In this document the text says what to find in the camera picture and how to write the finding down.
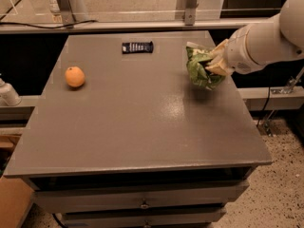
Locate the metal bracket post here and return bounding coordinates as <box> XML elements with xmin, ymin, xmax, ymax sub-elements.
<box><xmin>56</xmin><ymin>0</ymin><xmax>75</xmax><ymax>28</ymax></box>
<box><xmin>184</xmin><ymin>0</ymin><xmax>198</xmax><ymax>26</ymax></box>

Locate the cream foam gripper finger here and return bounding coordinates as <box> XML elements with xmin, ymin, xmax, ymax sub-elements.
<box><xmin>205</xmin><ymin>59</ymin><xmax>234</xmax><ymax>76</ymax></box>
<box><xmin>211</xmin><ymin>39</ymin><xmax>229</xmax><ymax>59</ymax></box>

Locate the grey drawer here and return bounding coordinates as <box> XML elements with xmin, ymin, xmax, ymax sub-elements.
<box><xmin>63</xmin><ymin>206</ymin><xmax>226</xmax><ymax>228</ymax></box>
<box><xmin>33</xmin><ymin>180</ymin><xmax>249</xmax><ymax>213</ymax></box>

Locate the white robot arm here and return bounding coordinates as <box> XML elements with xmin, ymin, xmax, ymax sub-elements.
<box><xmin>206</xmin><ymin>0</ymin><xmax>304</xmax><ymax>76</ymax></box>

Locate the horizontal metal rail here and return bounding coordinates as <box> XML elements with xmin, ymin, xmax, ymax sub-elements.
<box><xmin>0</xmin><ymin>17</ymin><xmax>266</xmax><ymax>34</ymax></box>

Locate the orange fruit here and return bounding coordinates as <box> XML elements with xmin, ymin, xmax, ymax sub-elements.
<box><xmin>65</xmin><ymin>66</ymin><xmax>86</xmax><ymax>87</ymax></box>

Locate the black cable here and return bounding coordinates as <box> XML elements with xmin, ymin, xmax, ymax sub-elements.
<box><xmin>0</xmin><ymin>19</ymin><xmax>97</xmax><ymax>29</ymax></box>

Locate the grey lower drawer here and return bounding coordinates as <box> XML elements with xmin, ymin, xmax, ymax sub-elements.
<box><xmin>63</xmin><ymin>206</ymin><xmax>226</xmax><ymax>228</ymax></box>

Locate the white pipe left side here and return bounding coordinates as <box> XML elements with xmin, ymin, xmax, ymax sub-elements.
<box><xmin>0</xmin><ymin>78</ymin><xmax>21</xmax><ymax>106</ymax></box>

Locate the grey upper drawer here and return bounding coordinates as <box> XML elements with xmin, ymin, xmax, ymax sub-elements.
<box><xmin>33</xmin><ymin>180</ymin><xmax>249</xmax><ymax>213</ymax></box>

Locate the right metal bracket post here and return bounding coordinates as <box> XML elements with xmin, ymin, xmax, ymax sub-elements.
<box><xmin>184</xmin><ymin>0</ymin><xmax>198</xmax><ymax>26</ymax></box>

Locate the left metal bracket post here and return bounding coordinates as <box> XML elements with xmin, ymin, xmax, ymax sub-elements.
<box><xmin>56</xmin><ymin>0</ymin><xmax>75</xmax><ymax>28</ymax></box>

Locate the green jalapeno chip bag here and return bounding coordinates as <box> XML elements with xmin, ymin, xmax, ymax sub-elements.
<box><xmin>186</xmin><ymin>42</ymin><xmax>225</xmax><ymax>90</ymax></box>

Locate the brown cardboard box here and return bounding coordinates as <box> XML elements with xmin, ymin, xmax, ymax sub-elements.
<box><xmin>0</xmin><ymin>177</ymin><xmax>32</xmax><ymax>228</ymax></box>

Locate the dark blue rxbar wrapper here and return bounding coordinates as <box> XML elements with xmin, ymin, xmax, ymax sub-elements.
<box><xmin>122</xmin><ymin>42</ymin><xmax>154</xmax><ymax>54</ymax></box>

